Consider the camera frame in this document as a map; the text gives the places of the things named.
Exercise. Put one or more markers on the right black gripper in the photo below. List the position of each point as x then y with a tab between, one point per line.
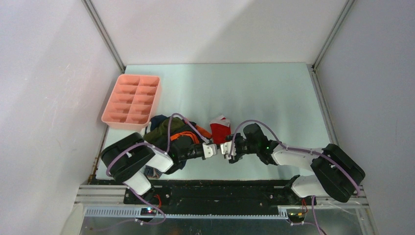
237	137

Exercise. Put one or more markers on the red white underwear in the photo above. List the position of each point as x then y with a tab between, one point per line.
220	129

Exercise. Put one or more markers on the navy orange underwear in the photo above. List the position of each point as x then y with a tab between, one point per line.
189	129

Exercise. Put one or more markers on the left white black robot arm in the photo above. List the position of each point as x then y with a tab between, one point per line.
125	158

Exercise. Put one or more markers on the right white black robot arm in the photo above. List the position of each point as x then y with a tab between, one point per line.
333	172

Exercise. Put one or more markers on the olive green underwear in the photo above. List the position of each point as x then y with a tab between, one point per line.
159	126

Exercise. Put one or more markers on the dark striped underwear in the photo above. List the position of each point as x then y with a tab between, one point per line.
152	173

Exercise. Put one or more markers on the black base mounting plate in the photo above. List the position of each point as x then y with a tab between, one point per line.
225	197

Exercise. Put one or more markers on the pink divided storage tray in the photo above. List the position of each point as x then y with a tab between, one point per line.
133	102

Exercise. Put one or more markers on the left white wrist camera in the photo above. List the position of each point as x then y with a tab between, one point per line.
209	150

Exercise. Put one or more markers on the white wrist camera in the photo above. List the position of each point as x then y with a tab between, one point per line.
209	150
228	150

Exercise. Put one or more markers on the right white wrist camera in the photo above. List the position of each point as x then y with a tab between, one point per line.
228	150

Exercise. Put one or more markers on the grey slotted cable duct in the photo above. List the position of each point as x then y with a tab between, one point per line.
141	212

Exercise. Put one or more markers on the right aluminium corner post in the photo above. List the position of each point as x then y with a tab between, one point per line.
333	32

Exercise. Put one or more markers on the aluminium corner post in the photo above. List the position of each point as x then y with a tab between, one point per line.
104	34
333	32

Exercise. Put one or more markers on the left aluminium corner post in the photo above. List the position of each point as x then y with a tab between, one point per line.
104	34

